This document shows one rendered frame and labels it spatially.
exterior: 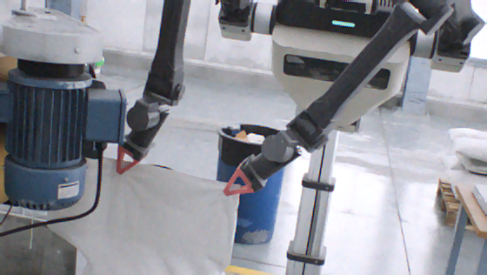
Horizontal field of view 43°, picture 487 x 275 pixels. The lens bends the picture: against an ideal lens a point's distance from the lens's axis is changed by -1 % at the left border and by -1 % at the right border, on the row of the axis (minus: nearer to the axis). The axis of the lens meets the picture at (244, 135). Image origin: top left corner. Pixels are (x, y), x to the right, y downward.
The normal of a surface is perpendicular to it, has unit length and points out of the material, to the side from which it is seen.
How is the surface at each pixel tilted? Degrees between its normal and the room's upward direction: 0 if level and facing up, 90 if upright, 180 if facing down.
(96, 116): 90
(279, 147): 75
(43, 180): 92
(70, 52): 91
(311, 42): 40
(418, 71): 90
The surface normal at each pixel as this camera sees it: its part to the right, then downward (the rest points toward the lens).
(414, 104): -0.18, 0.22
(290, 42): -0.01, -0.60
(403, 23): -0.58, 0.18
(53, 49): 0.30, 0.27
